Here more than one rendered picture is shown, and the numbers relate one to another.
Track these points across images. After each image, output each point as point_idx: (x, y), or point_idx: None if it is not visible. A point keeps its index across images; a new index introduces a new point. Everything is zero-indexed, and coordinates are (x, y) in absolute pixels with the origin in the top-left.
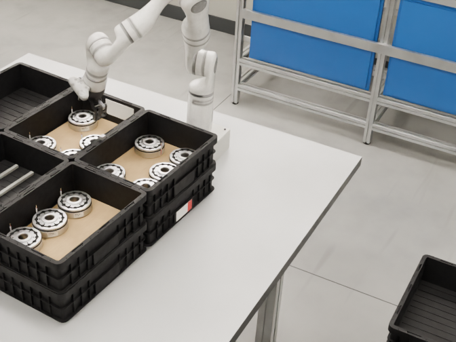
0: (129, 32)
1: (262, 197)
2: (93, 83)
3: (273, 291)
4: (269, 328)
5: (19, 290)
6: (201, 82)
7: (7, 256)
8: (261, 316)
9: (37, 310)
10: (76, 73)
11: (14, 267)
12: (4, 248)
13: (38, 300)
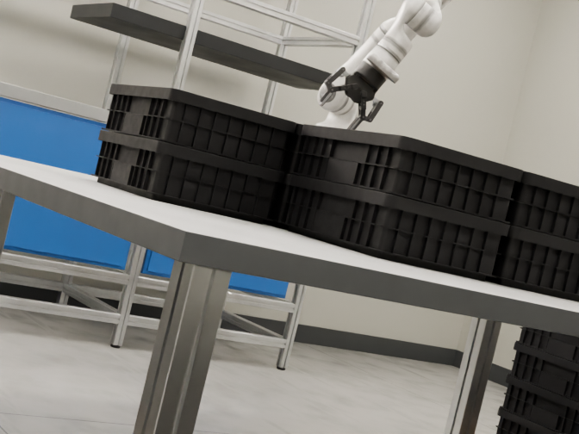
0: (439, 1)
1: None
2: (396, 63)
3: (492, 351)
4: (476, 413)
5: (547, 275)
6: (337, 122)
7: (557, 213)
8: (472, 397)
9: (574, 294)
10: (20, 159)
11: (555, 232)
12: (550, 204)
13: (572, 281)
